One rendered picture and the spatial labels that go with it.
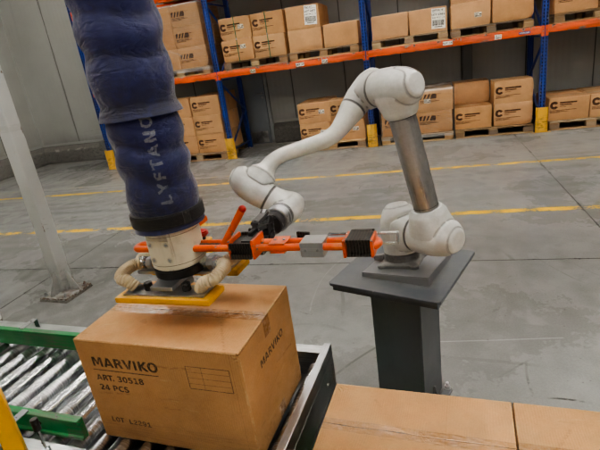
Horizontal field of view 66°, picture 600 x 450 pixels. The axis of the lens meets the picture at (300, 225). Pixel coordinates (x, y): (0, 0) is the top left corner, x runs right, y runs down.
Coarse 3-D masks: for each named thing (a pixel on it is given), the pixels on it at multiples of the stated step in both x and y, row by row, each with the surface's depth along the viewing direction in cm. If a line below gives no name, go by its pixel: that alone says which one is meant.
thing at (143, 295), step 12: (144, 288) 147; (180, 288) 143; (192, 288) 142; (216, 288) 140; (120, 300) 145; (132, 300) 144; (144, 300) 142; (156, 300) 140; (168, 300) 139; (180, 300) 137; (192, 300) 136; (204, 300) 135
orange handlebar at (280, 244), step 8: (200, 224) 168; (208, 240) 146; (216, 240) 145; (264, 240) 139; (272, 240) 136; (280, 240) 135; (288, 240) 136; (296, 240) 135; (328, 240) 132; (336, 240) 131; (376, 240) 125; (136, 248) 151; (144, 248) 150; (200, 248) 142; (208, 248) 141; (216, 248) 140; (224, 248) 139; (256, 248) 136; (264, 248) 135; (272, 248) 134; (280, 248) 133; (288, 248) 132; (296, 248) 131; (328, 248) 128; (336, 248) 128; (376, 248) 124
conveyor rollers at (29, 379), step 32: (0, 352) 230; (32, 352) 226; (64, 352) 222; (0, 384) 202; (32, 384) 198; (64, 384) 200; (96, 416) 174; (288, 416) 160; (96, 448) 159; (128, 448) 158
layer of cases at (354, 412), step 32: (352, 416) 157; (384, 416) 155; (416, 416) 153; (448, 416) 151; (480, 416) 149; (512, 416) 148; (544, 416) 146; (576, 416) 144; (320, 448) 146; (352, 448) 144; (384, 448) 143; (416, 448) 141; (448, 448) 139; (480, 448) 138; (512, 448) 136; (544, 448) 135; (576, 448) 133
